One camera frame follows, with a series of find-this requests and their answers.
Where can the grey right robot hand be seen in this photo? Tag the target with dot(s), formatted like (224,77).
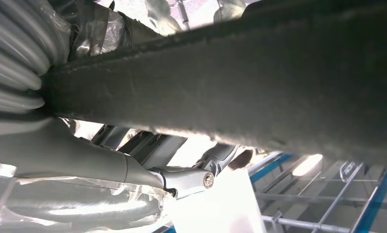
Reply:
(68,154)

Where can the blue metal shelf rack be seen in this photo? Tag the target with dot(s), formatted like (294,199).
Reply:
(270,167)

